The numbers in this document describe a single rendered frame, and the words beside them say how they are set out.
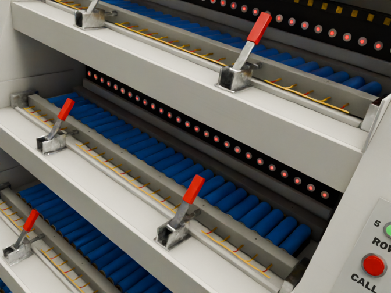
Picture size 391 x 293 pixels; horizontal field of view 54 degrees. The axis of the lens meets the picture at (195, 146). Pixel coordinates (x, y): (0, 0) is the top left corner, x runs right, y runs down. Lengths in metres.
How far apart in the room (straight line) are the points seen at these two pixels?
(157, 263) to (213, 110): 0.20
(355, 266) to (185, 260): 0.19
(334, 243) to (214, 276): 0.15
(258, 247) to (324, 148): 0.16
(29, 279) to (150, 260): 0.27
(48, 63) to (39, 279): 0.40
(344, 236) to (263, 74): 0.21
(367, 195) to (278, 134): 0.10
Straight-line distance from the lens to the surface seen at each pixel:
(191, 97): 0.44
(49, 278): 0.70
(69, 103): 0.63
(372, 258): 0.36
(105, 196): 0.54
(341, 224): 0.37
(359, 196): 0.36
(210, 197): 0.53
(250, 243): 0.47
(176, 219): 0.47
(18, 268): 0.72
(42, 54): 0.80
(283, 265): 0.46
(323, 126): 0.39
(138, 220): 0.51
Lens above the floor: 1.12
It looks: 12 degrees down
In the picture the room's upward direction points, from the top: 22 degrees clockwise
